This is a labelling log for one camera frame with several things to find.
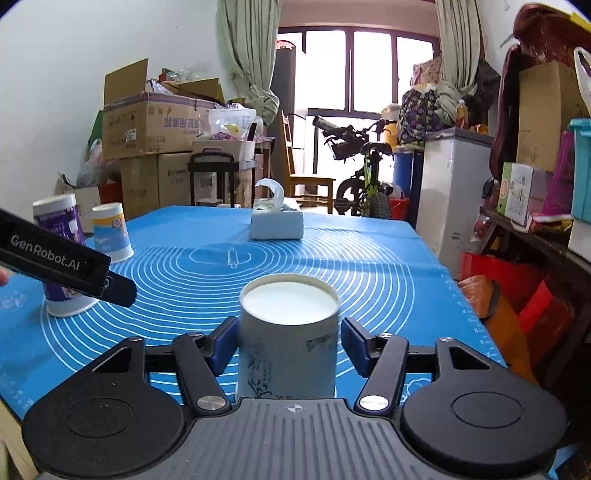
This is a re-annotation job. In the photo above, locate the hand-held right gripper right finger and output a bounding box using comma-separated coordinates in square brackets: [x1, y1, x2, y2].
[341, 317, 493, 414]

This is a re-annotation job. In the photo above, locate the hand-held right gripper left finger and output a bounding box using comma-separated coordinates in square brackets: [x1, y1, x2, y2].
[91, 316, 241, 414]

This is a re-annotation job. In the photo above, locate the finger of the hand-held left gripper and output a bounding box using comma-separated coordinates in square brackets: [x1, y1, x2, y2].
[103, 271, 139, 308]

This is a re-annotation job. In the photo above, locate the purple and white paper cup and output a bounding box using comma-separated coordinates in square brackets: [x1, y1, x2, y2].
[32, 193, 99, 318]

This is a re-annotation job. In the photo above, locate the yellow and blue paper cup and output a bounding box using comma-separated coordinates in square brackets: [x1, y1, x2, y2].
[91, 202, 136, 264]

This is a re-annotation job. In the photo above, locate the blue silicone baking mat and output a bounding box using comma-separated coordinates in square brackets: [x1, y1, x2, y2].
[0, 205, 509, 422]

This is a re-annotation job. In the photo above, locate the brown cardboard box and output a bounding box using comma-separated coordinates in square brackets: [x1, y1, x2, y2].
[120, 152, 195, 220]

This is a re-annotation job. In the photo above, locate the white tissue box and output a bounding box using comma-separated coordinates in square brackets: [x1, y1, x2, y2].
[249, 178, 305, 241]

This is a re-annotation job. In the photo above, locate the red bucket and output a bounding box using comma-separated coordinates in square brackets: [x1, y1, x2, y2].
[387, 196, 411, 223]

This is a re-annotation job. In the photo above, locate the black metal stool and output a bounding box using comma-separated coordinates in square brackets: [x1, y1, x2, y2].
[187, 149, 241, 209]

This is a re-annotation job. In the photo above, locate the orange paper bag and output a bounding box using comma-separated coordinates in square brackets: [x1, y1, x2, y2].
[458, 275, 539, 385]

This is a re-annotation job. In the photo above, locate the red paper bag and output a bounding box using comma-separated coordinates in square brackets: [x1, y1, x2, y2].
[459, 251, 546, 320]

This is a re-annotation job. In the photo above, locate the green and black bicycle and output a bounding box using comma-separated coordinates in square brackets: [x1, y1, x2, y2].
[311, 115, 411, 219]

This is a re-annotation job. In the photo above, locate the large open cardboard box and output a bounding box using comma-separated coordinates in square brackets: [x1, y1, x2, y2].
[101, 58, 219, 160]

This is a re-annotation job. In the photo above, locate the wooden chair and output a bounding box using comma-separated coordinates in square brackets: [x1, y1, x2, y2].
[280, 110, 337, 214]

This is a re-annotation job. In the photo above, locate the white plastic bin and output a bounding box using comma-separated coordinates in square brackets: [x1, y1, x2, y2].
[191, 138, 257, 160]

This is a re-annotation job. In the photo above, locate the white chest freezer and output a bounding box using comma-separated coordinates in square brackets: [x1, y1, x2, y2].
[415, 127, 496, 280]

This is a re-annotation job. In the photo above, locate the blue barrel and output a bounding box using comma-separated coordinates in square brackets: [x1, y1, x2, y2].
[393, 147, 424, 200]

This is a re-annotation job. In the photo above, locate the clear plastic bag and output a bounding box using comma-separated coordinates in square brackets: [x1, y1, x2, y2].
[208, 106, 258, 140]

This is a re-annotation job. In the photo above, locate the dark wooden shelf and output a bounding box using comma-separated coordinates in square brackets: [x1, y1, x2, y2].
[479, 206, 591, 398]

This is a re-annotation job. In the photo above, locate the green and white carton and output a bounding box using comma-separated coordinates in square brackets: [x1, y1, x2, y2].
[497, 161, 551, 227]

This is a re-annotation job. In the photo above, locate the floral cloth bundle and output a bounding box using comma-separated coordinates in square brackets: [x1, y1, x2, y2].
[399, 83, 463, 147]

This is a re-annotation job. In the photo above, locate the pale green curtain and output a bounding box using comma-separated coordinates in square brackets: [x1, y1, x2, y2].
[434, 0, 486, 126]
[217, 0, 283, 126]

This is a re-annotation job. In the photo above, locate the teal plastic crate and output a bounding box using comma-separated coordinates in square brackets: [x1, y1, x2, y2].
[567, 118, 591, 225]

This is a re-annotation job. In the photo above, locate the tall cardboard box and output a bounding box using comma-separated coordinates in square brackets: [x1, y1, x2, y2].
[516, 62, 591, 173]

